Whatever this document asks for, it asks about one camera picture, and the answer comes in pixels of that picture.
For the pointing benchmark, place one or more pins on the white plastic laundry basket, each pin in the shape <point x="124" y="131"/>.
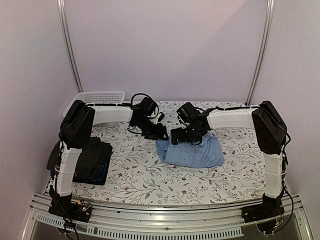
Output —
<point x="100" y="98"/>

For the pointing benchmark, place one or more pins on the floral patterned table cloth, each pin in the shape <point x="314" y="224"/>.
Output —
<point x="136" y="175"/>

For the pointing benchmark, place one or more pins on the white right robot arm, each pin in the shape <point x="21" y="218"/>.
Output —
<point x="270" y="130"/>

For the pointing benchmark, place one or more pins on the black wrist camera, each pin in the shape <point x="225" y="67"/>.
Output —
<point x="148" y="107"/>
<point x="188" y="113"/>

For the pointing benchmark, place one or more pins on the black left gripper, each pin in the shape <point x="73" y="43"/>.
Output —
<point x="154" y="136"/>

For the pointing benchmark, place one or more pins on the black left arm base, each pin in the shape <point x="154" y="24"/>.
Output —
<point x="64" y="207"/>

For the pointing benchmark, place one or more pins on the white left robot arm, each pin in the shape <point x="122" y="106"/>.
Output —
<point x="76" y="128"/>

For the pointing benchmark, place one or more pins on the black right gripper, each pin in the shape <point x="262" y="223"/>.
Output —
<point x="181" y="138"/>

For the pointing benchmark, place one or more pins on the left aluminium frame post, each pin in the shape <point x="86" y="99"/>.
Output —
<point x="61" y="6"/>

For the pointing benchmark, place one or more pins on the dark blue folded shirt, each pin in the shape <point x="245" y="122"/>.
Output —
<point x="99" y="178"/>

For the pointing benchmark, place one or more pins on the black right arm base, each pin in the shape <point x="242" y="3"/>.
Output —
<point x="269" y="208"/>

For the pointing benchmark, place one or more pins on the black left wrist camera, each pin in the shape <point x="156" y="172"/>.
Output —
<point x="148" y="107"/>

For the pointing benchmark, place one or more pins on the perforated metal front panel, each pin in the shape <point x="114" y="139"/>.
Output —
<point x="140" y="228"/>

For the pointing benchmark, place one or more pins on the right aluminium frame post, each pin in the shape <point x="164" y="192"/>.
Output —
<point x="262" y="50"/>

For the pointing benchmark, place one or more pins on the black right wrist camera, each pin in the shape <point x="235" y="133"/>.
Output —
<point x="188" y="113"/>

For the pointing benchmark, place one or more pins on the light blue long sleeve shirt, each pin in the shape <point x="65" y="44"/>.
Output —
<point x="207" y="154"/>

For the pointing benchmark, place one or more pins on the black pinstriped folded shirt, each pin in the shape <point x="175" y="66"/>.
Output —
<point x="93" y="155"/>

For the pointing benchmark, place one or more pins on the aluminium front rail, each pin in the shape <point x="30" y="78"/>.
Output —
<point x="40" y="203"/>

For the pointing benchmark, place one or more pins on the aluminium frame post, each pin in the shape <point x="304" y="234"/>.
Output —
<point x="61" y="6"/>
<point x="262" y="50"/>

